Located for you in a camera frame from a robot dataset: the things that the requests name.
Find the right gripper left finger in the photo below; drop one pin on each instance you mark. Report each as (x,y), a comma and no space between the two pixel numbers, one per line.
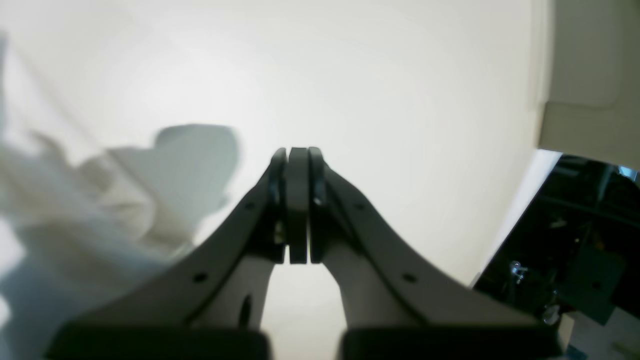
(209,305)

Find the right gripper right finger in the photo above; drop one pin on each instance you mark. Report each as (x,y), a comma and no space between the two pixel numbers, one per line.
(396,304)

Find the white printed t-shirt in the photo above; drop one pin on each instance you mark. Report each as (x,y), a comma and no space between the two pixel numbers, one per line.
(82,224)

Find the grey cardboard box right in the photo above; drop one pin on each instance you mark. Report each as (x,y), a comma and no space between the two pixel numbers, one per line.
(593,103)

